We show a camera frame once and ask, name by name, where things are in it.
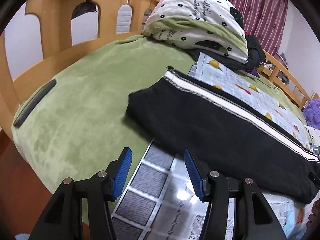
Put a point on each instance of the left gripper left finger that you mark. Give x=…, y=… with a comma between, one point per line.
x=62, y=216

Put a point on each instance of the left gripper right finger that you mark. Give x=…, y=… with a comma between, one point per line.
x=253, y=216

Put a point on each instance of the black pants with white stripe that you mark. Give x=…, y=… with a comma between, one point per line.
x=233, y=138

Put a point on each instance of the fruit print plastic mat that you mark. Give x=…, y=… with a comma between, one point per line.
x=253, y=93

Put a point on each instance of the green plush bed blanket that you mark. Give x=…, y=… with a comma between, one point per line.
x=53, y=161

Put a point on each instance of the white flower print pillow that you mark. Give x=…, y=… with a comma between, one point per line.
x=314, y=135

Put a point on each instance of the purple plush toy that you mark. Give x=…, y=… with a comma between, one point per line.
x=311, y=113

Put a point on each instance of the black jacket on bed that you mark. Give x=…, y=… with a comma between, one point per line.
x=232, y=57

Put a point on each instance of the folded white green quilt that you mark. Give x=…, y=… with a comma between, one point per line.
x=189, y=24

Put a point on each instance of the wooden bed frame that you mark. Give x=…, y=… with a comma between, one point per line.
x=119, y=24

